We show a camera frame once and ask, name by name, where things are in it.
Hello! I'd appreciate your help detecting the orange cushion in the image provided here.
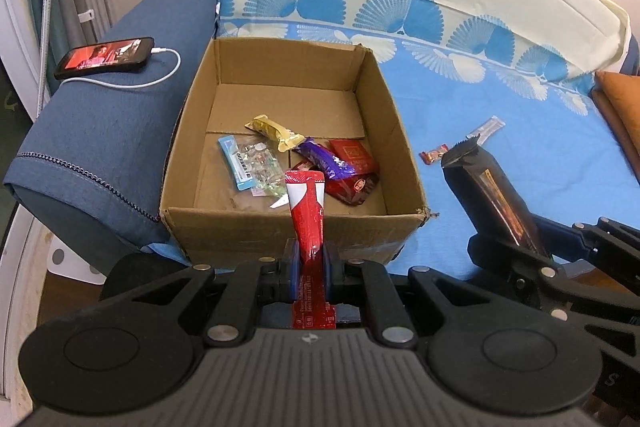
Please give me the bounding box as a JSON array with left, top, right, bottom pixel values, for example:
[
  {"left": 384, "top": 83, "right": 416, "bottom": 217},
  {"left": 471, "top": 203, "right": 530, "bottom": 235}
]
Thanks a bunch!
[{"left": 589, "top": 69, "right": 640, "bottom": 188}]

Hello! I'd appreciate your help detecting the purple chocolate bar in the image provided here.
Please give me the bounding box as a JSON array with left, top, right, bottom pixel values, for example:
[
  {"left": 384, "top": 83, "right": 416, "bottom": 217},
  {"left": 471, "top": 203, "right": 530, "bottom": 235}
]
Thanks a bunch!
[{"left": 294, "top": 136, "right": 357, "bottom": 180}]

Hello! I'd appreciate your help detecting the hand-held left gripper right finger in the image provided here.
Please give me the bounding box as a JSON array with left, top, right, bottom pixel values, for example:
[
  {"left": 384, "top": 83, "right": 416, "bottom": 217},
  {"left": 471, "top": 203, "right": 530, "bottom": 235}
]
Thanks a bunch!
[{"left": 324, "top": 241, "right": 507, "bottom": 349}]

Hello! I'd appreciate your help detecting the gold snack bar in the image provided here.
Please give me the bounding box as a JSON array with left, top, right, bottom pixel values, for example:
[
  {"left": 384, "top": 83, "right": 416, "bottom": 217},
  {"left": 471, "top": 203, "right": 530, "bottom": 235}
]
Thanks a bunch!
[{"left": 243, "top": 114, "right": 306, "bottom": 153}]

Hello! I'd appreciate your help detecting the blue fan-print bedsheet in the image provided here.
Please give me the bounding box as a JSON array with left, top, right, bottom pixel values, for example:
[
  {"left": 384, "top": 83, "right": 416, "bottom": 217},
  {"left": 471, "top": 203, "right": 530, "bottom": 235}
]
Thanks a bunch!
[{"left": 215, "top": 0, "right": 640, "bottom": 284}]

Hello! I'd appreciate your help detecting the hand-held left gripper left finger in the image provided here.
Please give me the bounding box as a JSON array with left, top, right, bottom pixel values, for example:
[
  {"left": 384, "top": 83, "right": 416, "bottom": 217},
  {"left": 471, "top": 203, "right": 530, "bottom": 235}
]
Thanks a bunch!
[{"left": 97, "top": 238, "right": 302, "bottom": 349}]

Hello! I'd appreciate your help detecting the silver and red snack bar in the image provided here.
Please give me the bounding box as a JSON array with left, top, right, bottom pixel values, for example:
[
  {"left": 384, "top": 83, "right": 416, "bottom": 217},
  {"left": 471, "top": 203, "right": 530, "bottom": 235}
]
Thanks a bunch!
[{"left": 419, "top": 115, "right": 504, "bottom": 166}]

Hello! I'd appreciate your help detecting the white dotted storage bin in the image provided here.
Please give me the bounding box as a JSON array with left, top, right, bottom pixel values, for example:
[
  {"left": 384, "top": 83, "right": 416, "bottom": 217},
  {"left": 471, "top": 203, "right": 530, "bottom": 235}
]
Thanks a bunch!
[{"left": 47, "top": 234, "right": 109, "bottom": 286}]

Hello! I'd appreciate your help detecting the clear bag of green candies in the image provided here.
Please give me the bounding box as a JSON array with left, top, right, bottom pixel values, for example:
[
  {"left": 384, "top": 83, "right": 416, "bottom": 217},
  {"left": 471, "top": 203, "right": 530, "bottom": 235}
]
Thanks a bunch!
[{"left": 234, "top": 141, "right": 291, "bottom": 198}]

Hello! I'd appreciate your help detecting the black smartphone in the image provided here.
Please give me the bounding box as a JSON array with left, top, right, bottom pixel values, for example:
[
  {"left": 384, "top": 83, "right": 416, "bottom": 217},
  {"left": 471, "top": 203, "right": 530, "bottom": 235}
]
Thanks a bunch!
[{"left": 53, "top": 36, "right": 156, "bottom": 80}]

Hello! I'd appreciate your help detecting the cardboard box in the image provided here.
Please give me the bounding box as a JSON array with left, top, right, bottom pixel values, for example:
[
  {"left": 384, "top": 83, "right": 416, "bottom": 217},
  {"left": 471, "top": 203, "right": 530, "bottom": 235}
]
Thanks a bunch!
[{"left": 158, "top": 36, "right": 431, "bottom": 266}]

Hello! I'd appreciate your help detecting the braided steamer hose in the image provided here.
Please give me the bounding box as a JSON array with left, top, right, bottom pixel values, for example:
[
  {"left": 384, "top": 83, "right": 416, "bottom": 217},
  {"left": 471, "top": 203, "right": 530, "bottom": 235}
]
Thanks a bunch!
[{"left": 36, "top": 0, "right": 62, "bottom": 120}]

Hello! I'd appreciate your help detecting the dark red snack pouch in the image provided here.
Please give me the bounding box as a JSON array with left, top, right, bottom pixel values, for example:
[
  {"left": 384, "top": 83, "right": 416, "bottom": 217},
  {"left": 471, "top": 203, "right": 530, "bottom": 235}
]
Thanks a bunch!
[{"left": 292, "top": 159, "right": 380, "bottom": 206}]

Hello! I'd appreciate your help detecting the blue stitched bolster cushion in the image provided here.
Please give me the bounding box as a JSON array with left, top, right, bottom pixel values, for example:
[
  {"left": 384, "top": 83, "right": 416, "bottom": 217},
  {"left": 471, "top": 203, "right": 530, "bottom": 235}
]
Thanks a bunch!
[{"left": 2, "top": 0, "right": 221, "bottom": 266}]

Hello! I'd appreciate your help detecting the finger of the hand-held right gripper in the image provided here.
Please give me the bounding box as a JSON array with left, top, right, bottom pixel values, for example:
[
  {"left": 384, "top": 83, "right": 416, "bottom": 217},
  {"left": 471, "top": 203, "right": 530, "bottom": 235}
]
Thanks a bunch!
[
  {"left": 529, "top": 212, "right": 609, "bottom": 259},
  {"left": 467, "top": 231, "right": 569, "bottom": 309}
]

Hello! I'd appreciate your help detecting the red and white stick packet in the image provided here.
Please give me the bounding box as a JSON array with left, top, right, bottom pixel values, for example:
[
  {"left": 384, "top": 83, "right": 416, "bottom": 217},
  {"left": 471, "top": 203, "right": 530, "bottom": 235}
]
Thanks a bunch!
[{"left": 283, "top": 169, "right": 337, "bottom": 331}]

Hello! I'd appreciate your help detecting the white charging cable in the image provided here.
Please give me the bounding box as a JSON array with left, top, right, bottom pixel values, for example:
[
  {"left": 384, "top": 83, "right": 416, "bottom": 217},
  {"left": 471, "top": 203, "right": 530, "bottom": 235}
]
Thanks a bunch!
[{"left": 64, "top": 46, "right": 182, "bottom": 90}]

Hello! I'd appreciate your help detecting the white door frame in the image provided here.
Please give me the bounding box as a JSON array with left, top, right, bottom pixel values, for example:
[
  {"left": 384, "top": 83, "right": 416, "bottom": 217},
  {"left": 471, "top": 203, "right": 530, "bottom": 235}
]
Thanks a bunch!
[{"left": 0, "top": 0, "right": 47, "bottom": 134}]

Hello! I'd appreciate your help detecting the light blue snack packet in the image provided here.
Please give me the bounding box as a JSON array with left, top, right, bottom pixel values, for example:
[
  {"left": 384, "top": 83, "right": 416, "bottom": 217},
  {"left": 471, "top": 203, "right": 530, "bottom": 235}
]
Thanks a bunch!
[{"left": 217, "top": 134, "right": 256, "bottom": 192}]

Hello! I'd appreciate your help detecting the black snack bar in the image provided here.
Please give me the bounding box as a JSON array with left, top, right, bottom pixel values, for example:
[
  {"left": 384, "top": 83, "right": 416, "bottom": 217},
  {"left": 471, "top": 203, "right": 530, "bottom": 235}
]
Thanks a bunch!
[{"left": 439, "top": 134, "right": 551, "bottom": 258}]

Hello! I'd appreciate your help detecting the red square snack packet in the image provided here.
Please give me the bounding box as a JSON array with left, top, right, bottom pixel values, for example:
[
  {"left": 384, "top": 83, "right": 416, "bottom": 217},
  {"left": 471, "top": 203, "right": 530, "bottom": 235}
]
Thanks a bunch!
[{"left": 327, "top": 138, "right": 380, "bottom": 174}]

